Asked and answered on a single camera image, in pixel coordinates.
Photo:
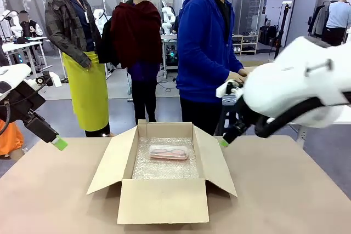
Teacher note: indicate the person's left hand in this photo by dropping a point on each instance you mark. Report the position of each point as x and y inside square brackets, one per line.
[243, 72]

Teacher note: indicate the lit computer tower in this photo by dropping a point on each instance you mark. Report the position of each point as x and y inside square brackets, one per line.
[171, 53]

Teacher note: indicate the pink glasses case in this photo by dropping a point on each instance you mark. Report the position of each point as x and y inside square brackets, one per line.
[168, 152]

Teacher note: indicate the person's right forearm blue sleeve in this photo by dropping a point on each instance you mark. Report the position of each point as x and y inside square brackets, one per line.
[227, 61]

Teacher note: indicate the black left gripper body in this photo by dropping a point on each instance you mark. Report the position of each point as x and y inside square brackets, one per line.
[30, 99]

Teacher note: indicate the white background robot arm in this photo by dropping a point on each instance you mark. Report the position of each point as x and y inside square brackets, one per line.
[98, 19]
[167, 19]

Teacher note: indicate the bubble wrap sheet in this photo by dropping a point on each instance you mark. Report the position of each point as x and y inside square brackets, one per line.
[164, 169]

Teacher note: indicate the yellow apron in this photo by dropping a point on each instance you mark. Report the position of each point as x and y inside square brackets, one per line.
[87, 94]

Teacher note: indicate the mannequin with dark red cloth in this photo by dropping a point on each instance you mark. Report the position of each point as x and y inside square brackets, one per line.
[137, 34]

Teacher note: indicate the dark plastic stool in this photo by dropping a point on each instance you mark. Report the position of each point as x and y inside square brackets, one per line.
[227, 113]

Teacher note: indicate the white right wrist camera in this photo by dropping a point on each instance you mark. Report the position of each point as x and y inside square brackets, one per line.
[223, 88]

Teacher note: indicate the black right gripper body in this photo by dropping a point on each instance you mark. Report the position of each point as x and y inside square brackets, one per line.
[241, 119]

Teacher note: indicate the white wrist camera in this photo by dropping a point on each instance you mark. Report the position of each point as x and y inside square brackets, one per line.
[53, 79]
[223, 88]

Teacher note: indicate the person in light blue shirt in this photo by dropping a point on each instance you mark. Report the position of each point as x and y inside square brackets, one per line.
[336, 17]

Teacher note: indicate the black tripod stand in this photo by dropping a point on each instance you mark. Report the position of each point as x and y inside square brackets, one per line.
[282, 31]

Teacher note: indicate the seated person in dark jacket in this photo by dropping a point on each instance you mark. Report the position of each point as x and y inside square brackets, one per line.
[28, 25]

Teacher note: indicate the black cases stack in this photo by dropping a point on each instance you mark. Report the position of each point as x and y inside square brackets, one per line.
[268, 35]

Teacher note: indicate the orange cloth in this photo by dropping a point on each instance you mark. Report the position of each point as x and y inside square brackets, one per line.
[9, 139]

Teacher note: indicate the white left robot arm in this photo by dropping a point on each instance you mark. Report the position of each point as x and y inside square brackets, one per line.
[13, 73]

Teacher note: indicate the clothes rack with garments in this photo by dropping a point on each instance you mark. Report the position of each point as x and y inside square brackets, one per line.
[318, 20]

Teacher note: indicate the person in yellow apron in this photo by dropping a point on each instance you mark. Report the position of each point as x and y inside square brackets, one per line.
[71, 31]

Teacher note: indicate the wooden shoe rack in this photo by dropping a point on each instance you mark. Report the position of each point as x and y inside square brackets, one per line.
[245, 45]

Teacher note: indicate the white background desk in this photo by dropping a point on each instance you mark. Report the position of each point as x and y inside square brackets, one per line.
[22, 43]

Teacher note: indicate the person in blue hoodie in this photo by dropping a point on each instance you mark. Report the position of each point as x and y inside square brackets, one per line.
[200, 53]

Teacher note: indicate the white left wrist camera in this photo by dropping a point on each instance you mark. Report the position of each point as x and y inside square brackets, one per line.
[53, 79]

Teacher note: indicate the person's right hand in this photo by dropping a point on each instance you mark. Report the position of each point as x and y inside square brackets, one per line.
[234, 76]

